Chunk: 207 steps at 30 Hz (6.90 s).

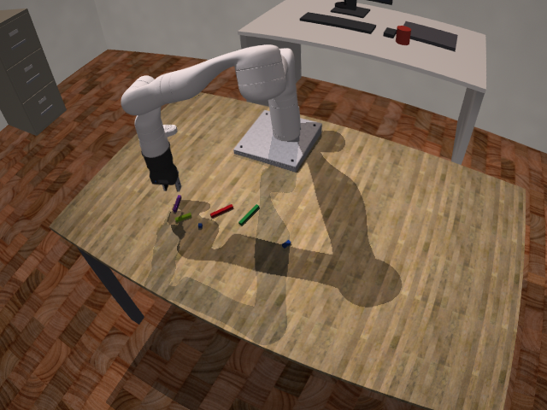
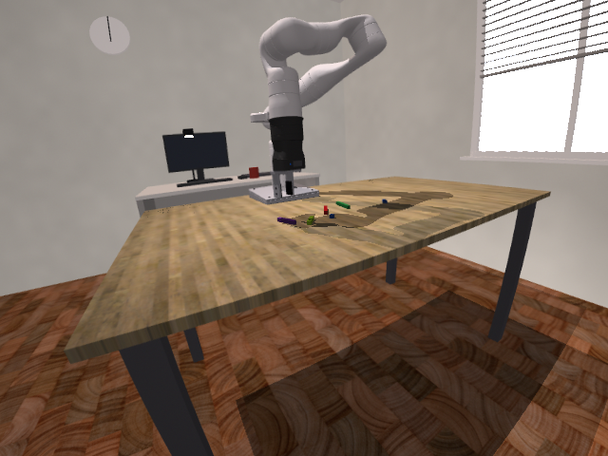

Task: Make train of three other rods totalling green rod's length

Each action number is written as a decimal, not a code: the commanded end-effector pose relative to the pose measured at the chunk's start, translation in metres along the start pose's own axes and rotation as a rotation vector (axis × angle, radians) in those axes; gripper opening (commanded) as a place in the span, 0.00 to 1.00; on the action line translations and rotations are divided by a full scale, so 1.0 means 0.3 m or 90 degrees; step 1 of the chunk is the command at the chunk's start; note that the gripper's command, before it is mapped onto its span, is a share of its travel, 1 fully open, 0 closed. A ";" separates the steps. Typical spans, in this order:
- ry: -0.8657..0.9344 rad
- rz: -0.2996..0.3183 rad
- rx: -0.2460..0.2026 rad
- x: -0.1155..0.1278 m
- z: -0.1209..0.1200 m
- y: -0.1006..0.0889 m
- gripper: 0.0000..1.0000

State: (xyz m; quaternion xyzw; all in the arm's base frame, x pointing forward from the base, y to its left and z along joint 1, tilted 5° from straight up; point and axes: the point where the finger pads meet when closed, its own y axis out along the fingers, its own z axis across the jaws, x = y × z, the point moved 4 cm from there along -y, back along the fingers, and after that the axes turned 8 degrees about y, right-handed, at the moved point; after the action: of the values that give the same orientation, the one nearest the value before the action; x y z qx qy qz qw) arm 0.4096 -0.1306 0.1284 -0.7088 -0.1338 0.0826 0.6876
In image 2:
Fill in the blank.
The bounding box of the purple rod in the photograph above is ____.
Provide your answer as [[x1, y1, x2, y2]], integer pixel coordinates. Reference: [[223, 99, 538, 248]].
[[277, 217, 296, 225]]

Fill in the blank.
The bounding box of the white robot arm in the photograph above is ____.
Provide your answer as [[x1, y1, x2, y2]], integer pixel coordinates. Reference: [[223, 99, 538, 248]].
[[259, 14, 387, 107]]

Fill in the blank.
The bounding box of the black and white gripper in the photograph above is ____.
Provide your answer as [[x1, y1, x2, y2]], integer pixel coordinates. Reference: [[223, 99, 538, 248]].
[[250, 93, 306, 198]]

